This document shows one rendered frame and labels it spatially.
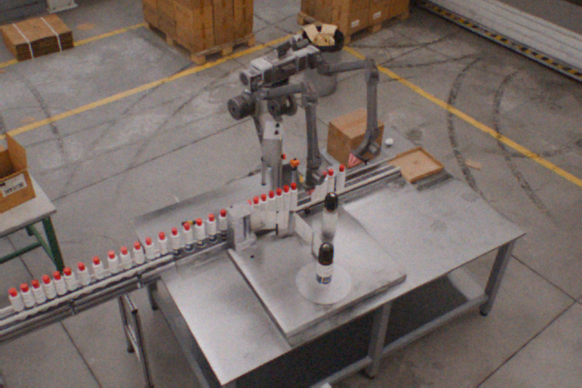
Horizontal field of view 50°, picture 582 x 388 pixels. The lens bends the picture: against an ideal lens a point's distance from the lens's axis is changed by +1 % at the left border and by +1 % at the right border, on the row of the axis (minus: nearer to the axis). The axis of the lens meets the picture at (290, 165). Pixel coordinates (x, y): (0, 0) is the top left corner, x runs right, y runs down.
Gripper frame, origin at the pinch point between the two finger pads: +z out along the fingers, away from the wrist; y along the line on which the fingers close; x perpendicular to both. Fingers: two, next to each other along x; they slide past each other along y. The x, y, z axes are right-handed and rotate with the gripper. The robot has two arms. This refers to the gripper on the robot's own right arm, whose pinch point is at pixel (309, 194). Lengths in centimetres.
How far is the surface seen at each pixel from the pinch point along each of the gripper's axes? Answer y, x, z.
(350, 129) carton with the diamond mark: 53, 32, -10
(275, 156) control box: -20.6, 6.9, -33.1
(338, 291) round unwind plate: -21, -63, 12
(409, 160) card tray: 93, 12, 19
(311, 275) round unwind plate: -28, -47, 12
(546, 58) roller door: 416, 143, 95
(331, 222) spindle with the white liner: -0.9, -25.6, 1.7
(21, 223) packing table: -156, 88, 23
